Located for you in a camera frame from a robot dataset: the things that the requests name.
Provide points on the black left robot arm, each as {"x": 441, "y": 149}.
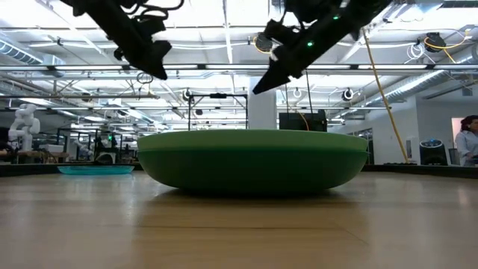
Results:
{"x": 108, "y": 22}

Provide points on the long ceiling light strip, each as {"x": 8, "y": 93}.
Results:
{"x": 224, "y": 67}

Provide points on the black workstation rig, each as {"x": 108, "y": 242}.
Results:
{"x": 98, "y": 143}

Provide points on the black monitor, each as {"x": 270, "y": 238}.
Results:
{"x": 295, "y": 121}

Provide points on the person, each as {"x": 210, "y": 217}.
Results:
{"x": 467, "y": 143}

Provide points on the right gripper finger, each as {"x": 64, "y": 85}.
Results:
{"x": 280, "y": 73}
{"x": 280, "y": 56}

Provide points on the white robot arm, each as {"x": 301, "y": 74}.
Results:
{"x": 24, "y": 127}

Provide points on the black tall frame rig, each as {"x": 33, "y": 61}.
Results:
{"x": 189, "y": 116}

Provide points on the black air purifier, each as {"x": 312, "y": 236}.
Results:
{"x": 433, "y": 153}

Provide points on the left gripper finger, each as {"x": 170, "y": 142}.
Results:
{"x": 155, "y": 60}
{"x": 167, "y": 56}

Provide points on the large dark green plate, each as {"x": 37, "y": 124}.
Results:
{"x": 254, "y": 173}

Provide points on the white building column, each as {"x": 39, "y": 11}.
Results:
{"x": 262, "y": 108}

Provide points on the small translucent cyan plate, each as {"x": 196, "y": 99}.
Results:
{"x": 95, "y": 170}

